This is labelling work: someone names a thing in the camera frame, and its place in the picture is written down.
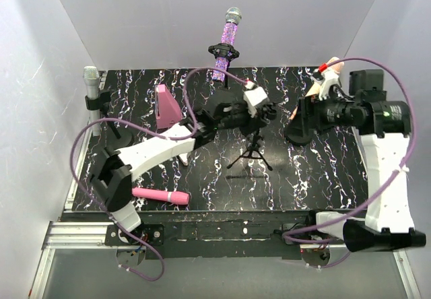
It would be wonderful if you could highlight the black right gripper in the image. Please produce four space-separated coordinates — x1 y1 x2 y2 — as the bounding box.
281 91 358 139

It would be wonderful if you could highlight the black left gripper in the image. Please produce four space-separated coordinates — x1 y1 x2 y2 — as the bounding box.
214 98 267 138

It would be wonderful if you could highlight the black tripod microphone stand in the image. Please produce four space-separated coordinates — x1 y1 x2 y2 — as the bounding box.
226 129 273 171

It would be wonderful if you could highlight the black tripod shock-mount stand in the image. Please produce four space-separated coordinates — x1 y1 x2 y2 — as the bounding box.
208 42 240 88

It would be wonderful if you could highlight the purple glitter microphone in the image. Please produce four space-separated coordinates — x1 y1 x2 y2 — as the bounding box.
208 7 242 71

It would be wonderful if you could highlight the pink plastic microphone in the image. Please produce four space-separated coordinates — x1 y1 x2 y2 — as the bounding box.
132 187 190 205

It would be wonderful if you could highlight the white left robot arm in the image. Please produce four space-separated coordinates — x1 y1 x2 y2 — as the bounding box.
90 99 277 245

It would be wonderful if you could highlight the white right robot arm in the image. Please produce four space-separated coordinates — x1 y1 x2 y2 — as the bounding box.
284 65 426 253

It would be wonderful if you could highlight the black round-base stand right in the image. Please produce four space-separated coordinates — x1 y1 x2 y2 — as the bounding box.
284 126 314 146

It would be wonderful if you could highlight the black round-base stand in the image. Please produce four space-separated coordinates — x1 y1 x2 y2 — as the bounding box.
98 90 133 150
284 126 314 146

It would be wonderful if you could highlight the beige microphone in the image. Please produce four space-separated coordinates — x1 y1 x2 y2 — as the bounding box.
305 57 344 100

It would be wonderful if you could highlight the black round-base stand left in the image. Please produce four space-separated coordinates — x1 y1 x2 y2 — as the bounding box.
98 90 133 150

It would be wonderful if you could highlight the silver microphone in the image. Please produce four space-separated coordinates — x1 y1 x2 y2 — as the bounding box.
83 66 100 123

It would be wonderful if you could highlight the blue and white small block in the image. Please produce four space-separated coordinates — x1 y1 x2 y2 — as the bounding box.
178 154 189 166

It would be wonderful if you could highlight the pink wedge-shaped box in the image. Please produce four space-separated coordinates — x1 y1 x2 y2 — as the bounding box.
155 84 182 129

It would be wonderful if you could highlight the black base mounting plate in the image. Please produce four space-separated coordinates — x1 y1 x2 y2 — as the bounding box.
104 207 378 261

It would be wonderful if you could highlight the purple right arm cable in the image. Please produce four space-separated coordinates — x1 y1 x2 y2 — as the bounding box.
281 57 418 269

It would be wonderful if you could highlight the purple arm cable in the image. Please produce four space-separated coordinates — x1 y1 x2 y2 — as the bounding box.
69 67 257 281
281 57 418 269

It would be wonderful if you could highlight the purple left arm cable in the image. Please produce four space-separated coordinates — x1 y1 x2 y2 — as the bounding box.
69 67 257 281

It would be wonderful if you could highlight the aluminium frame rail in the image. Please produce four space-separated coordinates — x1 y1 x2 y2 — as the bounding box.
28 123 149 299

